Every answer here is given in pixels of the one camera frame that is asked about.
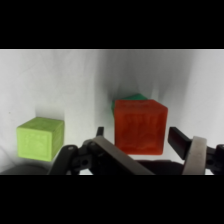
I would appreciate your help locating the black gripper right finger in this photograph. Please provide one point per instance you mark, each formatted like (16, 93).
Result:
(198, 156)

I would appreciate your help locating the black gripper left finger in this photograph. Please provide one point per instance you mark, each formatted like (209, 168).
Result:
(110, 155)

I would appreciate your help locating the red cube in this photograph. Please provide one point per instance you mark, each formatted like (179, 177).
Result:
(140, 128)

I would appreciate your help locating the dark green cube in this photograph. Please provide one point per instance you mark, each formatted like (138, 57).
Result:
(133, 97)

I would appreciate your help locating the lime green cube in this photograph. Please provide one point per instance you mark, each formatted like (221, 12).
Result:
(38, 140)

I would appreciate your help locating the black bowl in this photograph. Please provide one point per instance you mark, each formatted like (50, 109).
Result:
(20, 170)

